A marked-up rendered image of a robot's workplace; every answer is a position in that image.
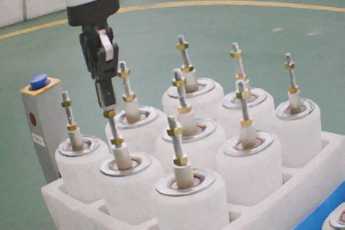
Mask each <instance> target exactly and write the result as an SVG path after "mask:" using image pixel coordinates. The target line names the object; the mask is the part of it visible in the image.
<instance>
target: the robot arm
mask: <svg viewBox="0 0 345 230"><path fill-rule="evenodd" d="M119 6H120V4H119V0H66V8H67V17H68V23H69V25H70V26H72V27H74V26H76V27H79V26H80V25H81V26H82V33H80V35H79V38H78V40H79V43H80V44H81V45H80V46H81V47H82V52H83V56H84V59H85V64H86V66H87V70H88V72H90V75H91V77H92V80H94V79H95V81H94V83H95V92H96V94H97V98H98V105H99V107H100V108H103V110H104V111H107V110H112V109H114V108H116V107H117V106H118V102H117V98H116V90H115V86H114V82H113V79H112V78H114V77H116V76H118V57H119V46H118V43H117V42H115V43H113V41H112V40H113V39H114V36H113V30H112V26H110V27H109V24H108V22H107V20H108V19H107V18H109V16H110V15H114V14H115V13H116V12H117V11H118V10H119Z"/></svg>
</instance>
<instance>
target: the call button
mask: <svg viewBox="0 0 345 230"><path fill-rule="evenodd" d="M47 79H48V78H47V74H45V73H44V74H41V75H37V76H35V77H33V78H32V79H31V80H30V85H31V86H32V87H33V88H39V87H41V86H43V85H45V83H46V80H47Z"/></svg>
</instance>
